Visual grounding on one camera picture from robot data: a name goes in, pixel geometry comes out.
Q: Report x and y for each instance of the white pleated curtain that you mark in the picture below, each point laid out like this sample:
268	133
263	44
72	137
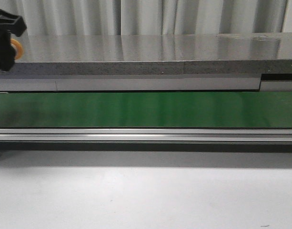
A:
151	17

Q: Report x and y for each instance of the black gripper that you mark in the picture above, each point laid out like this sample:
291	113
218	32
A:
10	24

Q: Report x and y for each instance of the aluminium conveyor frame rail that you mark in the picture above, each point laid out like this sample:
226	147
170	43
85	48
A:
147	136

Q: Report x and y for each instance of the green conveyor belt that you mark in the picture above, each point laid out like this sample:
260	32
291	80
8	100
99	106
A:
147	109

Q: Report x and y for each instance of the yellow push button switch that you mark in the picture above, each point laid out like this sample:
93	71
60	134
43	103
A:
19	50

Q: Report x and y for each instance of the grey stone counter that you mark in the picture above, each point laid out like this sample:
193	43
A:
208	62

